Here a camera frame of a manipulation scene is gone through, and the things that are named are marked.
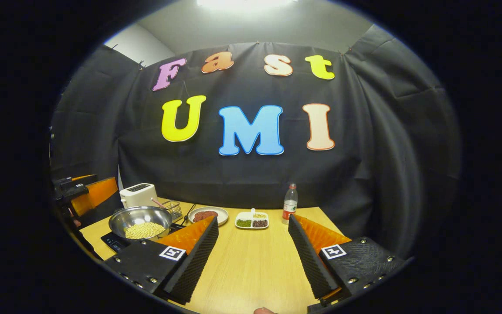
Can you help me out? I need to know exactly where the wire mesh basket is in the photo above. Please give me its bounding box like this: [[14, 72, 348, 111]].
[[163, 200, 183, 221]]

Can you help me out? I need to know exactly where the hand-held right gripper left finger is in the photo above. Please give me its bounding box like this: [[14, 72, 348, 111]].
[[103, 216, 219, 306]]

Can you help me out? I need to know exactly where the black induction cooktop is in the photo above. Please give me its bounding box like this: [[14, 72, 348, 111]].
[[101, 222, 186, 253]]

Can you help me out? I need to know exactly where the clear water bottle red label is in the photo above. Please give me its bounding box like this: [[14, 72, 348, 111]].
[[282, 183, 298, 225]]

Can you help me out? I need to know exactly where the white round plate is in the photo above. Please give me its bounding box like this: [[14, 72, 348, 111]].
[[188, 206, 229, 226]]

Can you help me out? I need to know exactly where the steel pot with black handles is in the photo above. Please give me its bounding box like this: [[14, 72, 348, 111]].
[[109, 206, 173, 241]]

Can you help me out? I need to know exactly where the white divided dish with beans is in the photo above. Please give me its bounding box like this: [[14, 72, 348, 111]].
[[235, 208, 270, 230]]

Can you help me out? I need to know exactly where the white toaster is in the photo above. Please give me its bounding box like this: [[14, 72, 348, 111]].
[[119, 183, 159, 209]]

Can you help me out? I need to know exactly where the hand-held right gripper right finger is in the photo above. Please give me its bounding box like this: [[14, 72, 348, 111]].
[[288, 214, 408, 314]]

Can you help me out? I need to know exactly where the pile of soybeans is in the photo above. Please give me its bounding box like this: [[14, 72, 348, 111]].
[[125, 222, 166, 239]]

